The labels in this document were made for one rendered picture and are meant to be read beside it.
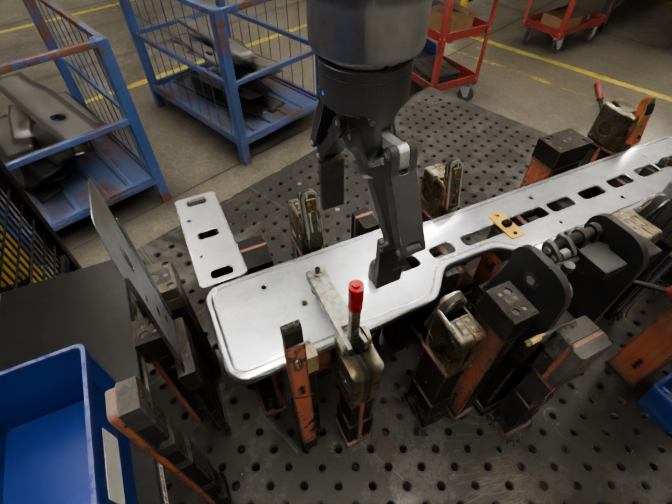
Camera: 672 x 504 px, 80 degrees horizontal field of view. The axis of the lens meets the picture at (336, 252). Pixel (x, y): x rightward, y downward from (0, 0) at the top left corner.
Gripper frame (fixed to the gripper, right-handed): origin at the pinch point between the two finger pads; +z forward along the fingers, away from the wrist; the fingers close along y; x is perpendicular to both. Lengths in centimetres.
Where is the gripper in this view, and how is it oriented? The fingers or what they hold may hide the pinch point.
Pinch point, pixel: (357, 233)
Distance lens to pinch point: 46.0
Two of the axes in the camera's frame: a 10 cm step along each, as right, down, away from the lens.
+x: -9.0, 3.3, -2.8
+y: -4.3, -6.7, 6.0
